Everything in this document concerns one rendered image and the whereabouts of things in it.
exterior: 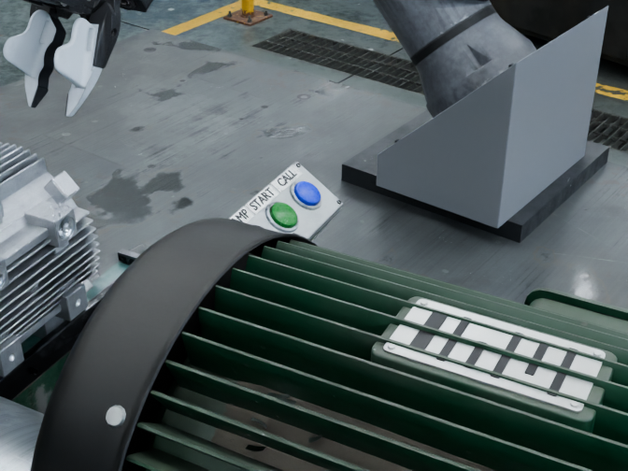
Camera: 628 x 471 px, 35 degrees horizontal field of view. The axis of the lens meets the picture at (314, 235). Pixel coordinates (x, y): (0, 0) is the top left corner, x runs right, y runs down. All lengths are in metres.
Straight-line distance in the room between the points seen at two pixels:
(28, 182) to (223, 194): 0.58
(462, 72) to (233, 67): 0.68
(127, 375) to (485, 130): 1.08
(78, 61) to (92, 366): 0.65
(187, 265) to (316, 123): 1.44
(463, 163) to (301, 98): 0.56
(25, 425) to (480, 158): 0.91
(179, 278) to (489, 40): 1.20
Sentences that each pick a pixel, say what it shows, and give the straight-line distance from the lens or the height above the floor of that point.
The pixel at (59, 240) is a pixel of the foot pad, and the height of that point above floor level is 1.05.
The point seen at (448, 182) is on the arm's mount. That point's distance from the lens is 1.45.
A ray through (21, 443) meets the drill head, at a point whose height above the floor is 1.16.
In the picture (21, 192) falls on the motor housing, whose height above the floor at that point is 1.08.
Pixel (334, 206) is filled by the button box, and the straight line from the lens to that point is 1.03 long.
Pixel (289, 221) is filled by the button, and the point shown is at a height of 1.07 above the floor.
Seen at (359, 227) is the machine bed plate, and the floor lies 0.80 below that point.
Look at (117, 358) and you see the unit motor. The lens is 0.35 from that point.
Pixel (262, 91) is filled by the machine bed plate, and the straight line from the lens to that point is 1.94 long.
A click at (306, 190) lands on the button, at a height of 1.07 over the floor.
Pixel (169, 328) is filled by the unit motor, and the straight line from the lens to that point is 0.35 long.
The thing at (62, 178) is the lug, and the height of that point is 1.09.
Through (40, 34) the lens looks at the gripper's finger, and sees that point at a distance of 1.02.
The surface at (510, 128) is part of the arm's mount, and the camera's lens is 1.37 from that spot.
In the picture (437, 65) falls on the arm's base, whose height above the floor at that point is 1.00.
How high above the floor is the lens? 1.56
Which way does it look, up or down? 32 degrees down
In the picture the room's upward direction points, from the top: straight up
